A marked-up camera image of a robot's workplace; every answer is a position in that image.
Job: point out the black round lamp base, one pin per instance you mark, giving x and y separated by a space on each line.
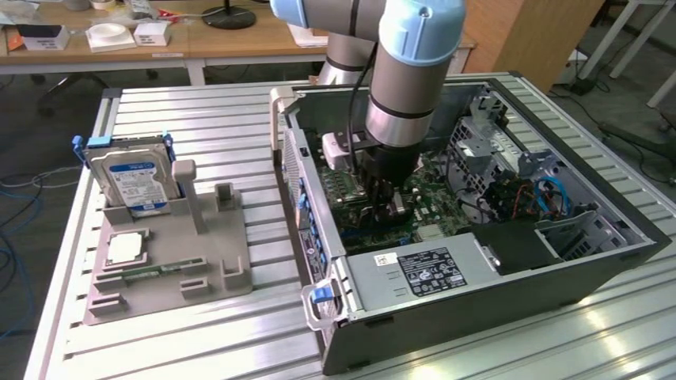
229 17

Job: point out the silver chipset heatsink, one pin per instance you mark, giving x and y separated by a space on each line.
433 233

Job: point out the white box red button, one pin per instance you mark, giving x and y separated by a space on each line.
575 67

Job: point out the white paper stack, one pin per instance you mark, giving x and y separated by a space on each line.
305 39

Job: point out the orange box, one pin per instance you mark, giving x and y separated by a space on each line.
16 42

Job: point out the small white labelled box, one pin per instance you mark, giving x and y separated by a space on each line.
152 35

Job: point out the open black PC case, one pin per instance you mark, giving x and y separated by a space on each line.
475 316

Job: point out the blue case latch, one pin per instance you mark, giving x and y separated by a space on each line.
320 295

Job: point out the white box black top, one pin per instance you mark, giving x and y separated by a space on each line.
41 39

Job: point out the hard disk in blue caddy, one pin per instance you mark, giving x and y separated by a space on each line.
132 182

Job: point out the white square tray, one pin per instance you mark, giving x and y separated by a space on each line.
103 37

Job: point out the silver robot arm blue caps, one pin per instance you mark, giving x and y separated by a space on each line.
407 79

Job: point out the green RAM stick on rack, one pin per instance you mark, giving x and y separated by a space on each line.
148 272

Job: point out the white table frame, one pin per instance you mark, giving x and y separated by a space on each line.
605 39

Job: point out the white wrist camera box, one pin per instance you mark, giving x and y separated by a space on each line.
337 152

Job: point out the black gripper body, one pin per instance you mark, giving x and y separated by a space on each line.
391 164

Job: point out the black floor stand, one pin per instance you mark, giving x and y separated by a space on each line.
639 138

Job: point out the wooden desk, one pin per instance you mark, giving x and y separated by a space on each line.
68 57

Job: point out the grey power supply unit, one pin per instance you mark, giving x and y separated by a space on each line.
369 285

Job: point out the wooden cabinet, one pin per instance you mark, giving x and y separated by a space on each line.
539 47

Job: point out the grey cup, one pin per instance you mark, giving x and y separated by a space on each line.
77 4

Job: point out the silver packet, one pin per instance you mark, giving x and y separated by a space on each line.
143 10

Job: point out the silver CPU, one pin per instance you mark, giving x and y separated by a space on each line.
127 249

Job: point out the black chair base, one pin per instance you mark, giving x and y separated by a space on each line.
63 85

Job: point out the silver disk bay cage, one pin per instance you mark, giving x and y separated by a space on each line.
475 158

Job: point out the grey parts rack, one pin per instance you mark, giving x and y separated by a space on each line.
173 253

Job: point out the graphics card with silver bracket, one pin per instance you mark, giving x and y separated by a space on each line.
404 206

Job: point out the small disk bay bracket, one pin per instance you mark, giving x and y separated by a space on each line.
580 233

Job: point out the green motherboard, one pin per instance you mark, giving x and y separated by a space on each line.
443 206

